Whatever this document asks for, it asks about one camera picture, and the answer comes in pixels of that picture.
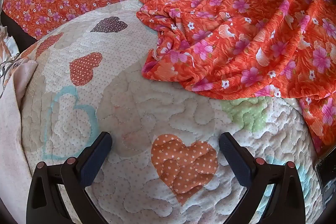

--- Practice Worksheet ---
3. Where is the grey striped folded cloth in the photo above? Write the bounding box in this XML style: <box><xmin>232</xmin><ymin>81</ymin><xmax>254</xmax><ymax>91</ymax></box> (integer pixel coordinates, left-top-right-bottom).
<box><xmin>0</xmin><ymin>60</ymin><xmax>38</xmax><ymax>224</ymax></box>

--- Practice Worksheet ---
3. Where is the orange floral garment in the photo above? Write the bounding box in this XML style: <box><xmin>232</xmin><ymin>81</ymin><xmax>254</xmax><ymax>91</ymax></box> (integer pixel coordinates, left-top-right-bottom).
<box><xmin>136</xmin><ymin>0</ymin><xmax>336</xmax><ymax>159</ymax></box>

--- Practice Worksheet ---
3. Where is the quilted heart-print blanket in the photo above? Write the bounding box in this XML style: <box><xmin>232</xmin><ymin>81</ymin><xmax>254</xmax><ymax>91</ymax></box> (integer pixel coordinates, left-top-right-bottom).
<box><xmin>16</xmin><ymin>0</ymin><xmax>326</xmax><ymax>224</ymax></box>

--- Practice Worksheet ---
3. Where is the white floral pillow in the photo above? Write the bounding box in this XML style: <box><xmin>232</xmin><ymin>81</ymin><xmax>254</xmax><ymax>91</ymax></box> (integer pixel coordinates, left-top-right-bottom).
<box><xmin>0</xmin><ymin>26</ymin><xmax>21</xmax><ymax>98</ymax></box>

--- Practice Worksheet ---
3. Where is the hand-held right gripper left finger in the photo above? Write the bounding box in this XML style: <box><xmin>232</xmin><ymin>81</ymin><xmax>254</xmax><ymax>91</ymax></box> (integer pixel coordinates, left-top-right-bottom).
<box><xmin>26</xmin><ymin>132</ymin><xmax>113</xmax><ymax>224</ymax></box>

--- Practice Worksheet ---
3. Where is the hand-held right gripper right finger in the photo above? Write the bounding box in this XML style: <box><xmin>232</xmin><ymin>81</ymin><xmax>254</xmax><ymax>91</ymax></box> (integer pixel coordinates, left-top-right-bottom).
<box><xmin>219</xmin><ymin>132</ymin><xmax>306</xmax><ymax>224</ymax></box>

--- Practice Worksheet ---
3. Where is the black smartphone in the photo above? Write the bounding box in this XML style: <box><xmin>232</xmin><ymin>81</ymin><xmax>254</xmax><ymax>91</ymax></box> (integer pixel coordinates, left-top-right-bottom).
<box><xmin>315</xmin><ymin>152</ymin><xmax>336</xmax><ymax>211</ymax></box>

